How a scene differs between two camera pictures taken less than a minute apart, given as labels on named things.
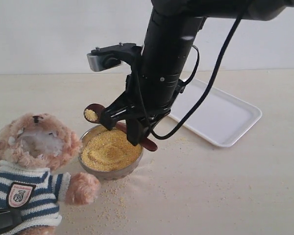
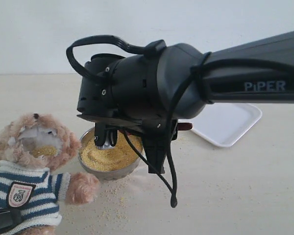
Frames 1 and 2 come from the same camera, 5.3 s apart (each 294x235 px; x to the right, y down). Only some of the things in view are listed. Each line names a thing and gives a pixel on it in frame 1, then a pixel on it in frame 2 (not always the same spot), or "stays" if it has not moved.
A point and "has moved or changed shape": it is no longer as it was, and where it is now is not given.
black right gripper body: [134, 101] -> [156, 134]
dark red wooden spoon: [93, 113] has moved or changed shape
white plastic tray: [220, 118] stays
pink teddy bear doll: [28, 147] stays
